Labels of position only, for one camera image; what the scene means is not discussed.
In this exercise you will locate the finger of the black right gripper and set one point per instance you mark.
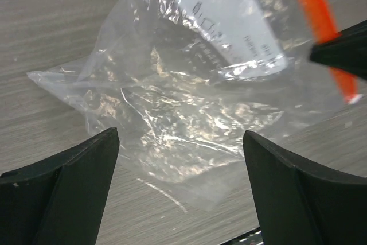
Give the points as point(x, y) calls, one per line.
point(347, 52)

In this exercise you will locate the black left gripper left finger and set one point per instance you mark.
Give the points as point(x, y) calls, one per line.
point(60, 199)

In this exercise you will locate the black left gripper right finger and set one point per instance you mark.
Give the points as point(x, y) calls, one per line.
point(299, 201)

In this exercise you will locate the clear zip top bag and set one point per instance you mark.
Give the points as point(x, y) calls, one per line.
point(183, 80)

